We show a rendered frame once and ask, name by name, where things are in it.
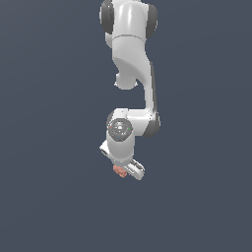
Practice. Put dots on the small salmon pink object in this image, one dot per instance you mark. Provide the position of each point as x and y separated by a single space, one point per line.
120 171

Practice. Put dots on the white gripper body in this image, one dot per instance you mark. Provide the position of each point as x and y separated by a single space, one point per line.
134 169

